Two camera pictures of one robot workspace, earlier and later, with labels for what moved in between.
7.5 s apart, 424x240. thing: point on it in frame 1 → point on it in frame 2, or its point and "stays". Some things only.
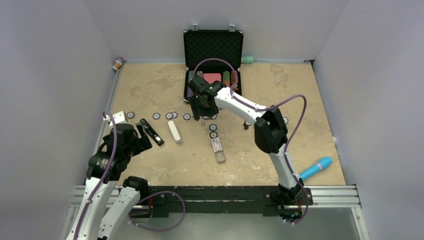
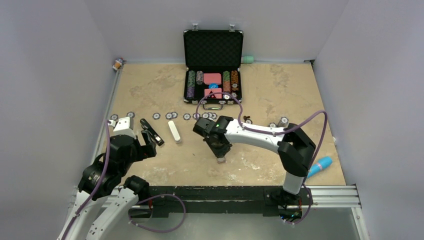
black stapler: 153,132 stays
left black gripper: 143,143 → 147,150
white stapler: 174,132 stays
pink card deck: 211,77 stays
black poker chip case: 200,45 stays
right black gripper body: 207,111 → 218,150
